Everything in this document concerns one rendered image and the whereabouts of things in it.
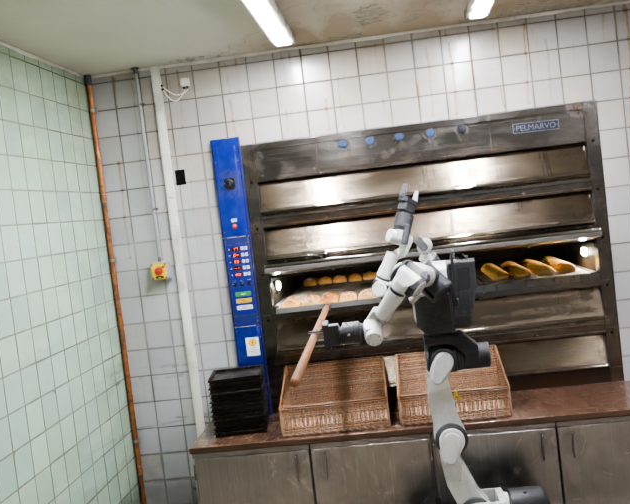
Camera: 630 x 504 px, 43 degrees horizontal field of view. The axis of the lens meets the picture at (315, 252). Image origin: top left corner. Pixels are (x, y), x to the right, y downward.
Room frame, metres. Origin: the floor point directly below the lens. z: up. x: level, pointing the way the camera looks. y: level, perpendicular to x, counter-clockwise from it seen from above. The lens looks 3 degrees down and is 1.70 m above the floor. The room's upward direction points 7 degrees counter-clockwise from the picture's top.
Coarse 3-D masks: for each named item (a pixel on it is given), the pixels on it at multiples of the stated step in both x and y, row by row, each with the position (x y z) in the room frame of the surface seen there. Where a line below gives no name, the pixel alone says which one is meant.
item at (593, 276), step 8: (592, 272) 4.35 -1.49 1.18; (520, 280) 4.37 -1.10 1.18; (528, 280) 4.34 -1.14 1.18; (536, 280) 4.33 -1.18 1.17; (544, 280) 4.33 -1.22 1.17; (552, 280) 4.32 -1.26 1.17; (560, 280) 4.32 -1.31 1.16; (568, 280) 4.31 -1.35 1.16; (576, 280) 4.31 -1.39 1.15; (584, 280) 4.30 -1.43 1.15; (592, 280) 4.30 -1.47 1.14; (480, 288) 4.36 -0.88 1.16; (488, 288) 4.36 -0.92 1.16; (496, 288) 4.35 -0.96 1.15; (504, 288) 4.35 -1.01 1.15; (512, 288) 4.34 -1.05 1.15; (520, 288) 4.34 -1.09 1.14; (368, 304) 4.42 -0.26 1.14
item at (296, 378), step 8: (320, 320) 3.52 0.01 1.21; (320, 328) 3.36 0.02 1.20; (312, 336) 3.10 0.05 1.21; (312, 344) 2.95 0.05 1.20; (304, 352) 2.78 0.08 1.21; (304, 360) 2.64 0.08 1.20; (296, 368) 2.52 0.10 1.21; (304, 368) 2.55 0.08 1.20; (296, 376) 2.39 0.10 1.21; (296, 384) 2.36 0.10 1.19
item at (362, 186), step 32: (448, 160) 4.40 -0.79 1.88; (480, 160) 4.38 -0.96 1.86; (512, 160) 4.35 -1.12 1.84; (544, 160) 4.33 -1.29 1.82; (576, 160) 4.31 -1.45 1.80; (288, 192) 4.47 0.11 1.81; (320, 192) 4.44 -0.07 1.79; (352, 192) 4.42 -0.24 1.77; (384, 192) 4.39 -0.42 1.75; (448, 192) 4.35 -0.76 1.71
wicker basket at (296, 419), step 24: (336, 360) 4.41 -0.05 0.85; (360, 360) 4.40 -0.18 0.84; (288, 384) 4.40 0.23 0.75; (312, 384) 4.39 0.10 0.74; (336, 384) 4.38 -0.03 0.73; (360, 384) 4.36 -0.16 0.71; (384, 384) 4.06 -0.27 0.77; (288, 408) 3.97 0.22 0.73; (312, 408) 3.96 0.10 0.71; (360, 408) 3.95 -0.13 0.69; (384, 408) 3.93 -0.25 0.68; (288, 432) 3.97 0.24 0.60; (312, 432) 3.96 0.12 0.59
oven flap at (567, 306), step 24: (576, 288) 4.34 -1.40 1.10; (360, 312) 4.46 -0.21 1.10; (408, 312) 4.42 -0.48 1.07; (480, 312) 4.37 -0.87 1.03; (504, 312) 4.35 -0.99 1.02; (528, 312) 4.33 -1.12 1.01; (552, 312) 4.32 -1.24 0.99; (576, 312) 4.30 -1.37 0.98; (600, 312) 4.28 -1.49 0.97; (288, 336) 4.47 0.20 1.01; (384, 336) 4.40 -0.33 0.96; (408, 336) 4.36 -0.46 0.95
